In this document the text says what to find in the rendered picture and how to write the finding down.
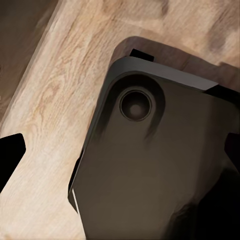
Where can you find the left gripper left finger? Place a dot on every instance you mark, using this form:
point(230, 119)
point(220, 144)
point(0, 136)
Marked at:
point(12, 150)

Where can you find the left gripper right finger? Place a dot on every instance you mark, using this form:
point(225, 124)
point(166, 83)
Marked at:
point(232, 149)

